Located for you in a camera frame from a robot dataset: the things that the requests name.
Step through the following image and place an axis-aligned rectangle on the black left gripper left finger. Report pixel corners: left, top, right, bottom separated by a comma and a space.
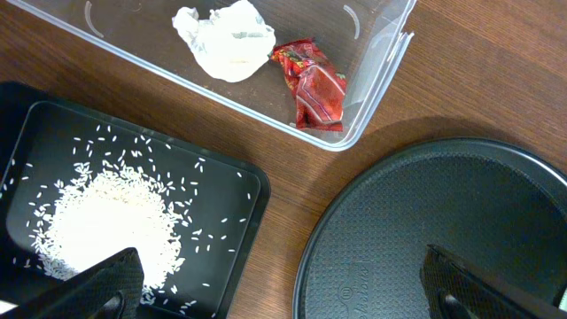
1, 247, 144, 318

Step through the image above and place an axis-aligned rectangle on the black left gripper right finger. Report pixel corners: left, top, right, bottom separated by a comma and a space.
420, 245, 566, 319

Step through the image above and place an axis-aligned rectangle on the crumpled white tissue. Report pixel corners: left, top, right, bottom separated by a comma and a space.
172, 0, 276, 82

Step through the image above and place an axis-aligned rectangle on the red snack wrapper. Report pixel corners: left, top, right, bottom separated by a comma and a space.
270, 38, 347, 132

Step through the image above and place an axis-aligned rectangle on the pile of white rice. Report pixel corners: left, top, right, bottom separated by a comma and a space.
2, 124, 252, 318

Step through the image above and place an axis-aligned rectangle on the round black tray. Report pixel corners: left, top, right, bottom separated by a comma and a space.
292, 138, 566, 318

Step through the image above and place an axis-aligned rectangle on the rectangular black tray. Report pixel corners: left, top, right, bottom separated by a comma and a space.
0, 81, 272, 319

